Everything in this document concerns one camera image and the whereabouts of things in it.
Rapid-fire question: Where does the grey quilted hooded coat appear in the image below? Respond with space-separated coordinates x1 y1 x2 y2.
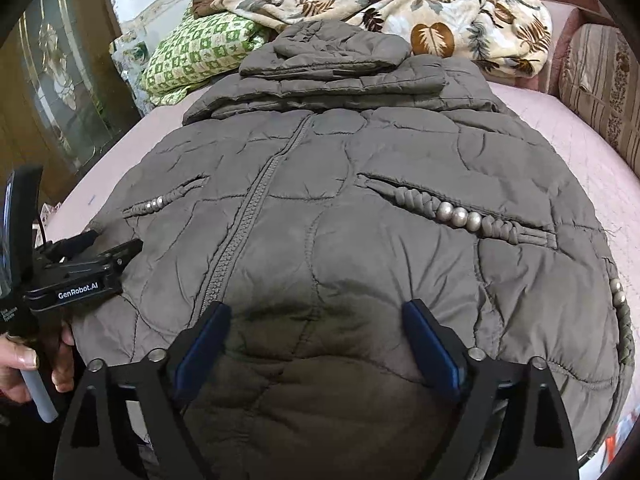
71 19 636 480

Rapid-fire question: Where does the wooden stained glass door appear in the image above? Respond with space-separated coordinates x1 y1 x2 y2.
1 0 141 205

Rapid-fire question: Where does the pink quilted mattress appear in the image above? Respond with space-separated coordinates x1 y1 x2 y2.
34 77 640 480

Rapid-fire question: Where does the green white patterned pillow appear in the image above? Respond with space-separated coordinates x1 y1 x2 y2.
140 12 272 106

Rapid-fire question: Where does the brown knitted garment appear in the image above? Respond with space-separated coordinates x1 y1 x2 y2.
191 0 216 18

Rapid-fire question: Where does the leaf pattern cream blanket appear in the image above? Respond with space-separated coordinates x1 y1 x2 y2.
212 0 552 78

